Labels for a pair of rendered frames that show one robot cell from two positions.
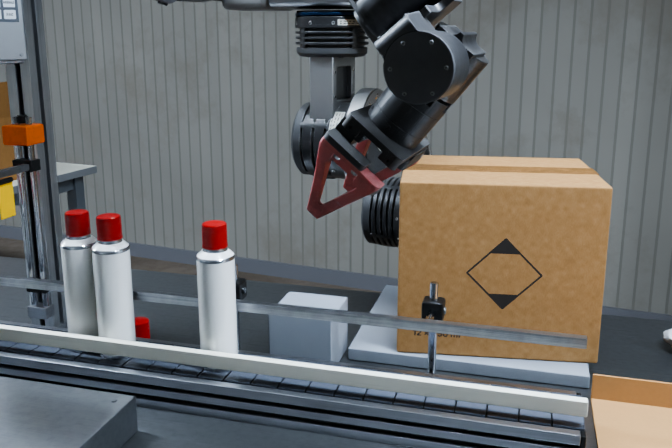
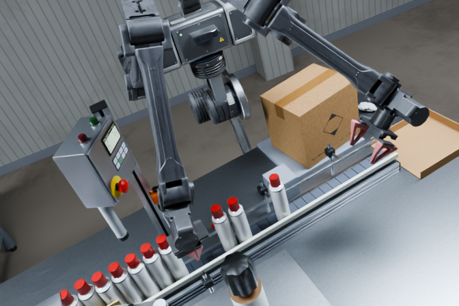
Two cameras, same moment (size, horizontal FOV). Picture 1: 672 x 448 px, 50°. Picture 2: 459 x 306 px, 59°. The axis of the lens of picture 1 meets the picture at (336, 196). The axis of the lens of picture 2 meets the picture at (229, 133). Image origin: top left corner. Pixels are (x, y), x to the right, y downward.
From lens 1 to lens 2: 1.01 m
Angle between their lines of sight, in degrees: 37
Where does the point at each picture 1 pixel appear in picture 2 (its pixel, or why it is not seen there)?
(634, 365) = not seen: hidden behind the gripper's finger
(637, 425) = not seen: hidden behind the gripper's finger
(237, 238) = (28, 144)
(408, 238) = (305, 132)
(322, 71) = (217, 81)
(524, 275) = (338, 121)
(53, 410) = (274, 273)
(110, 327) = (248, 235)
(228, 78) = not seen: outside the picture
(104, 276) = (242, 221)
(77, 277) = (228, 229)
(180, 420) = (291, 243)
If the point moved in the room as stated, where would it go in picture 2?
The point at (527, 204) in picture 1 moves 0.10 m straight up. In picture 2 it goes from (335, 99) to (333, 76)
